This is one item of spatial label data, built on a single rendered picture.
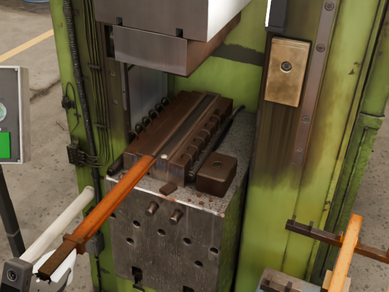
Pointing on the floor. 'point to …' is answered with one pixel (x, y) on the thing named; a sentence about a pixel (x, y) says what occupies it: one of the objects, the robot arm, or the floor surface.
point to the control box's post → (10, 219)
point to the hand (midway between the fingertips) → (67, 249)
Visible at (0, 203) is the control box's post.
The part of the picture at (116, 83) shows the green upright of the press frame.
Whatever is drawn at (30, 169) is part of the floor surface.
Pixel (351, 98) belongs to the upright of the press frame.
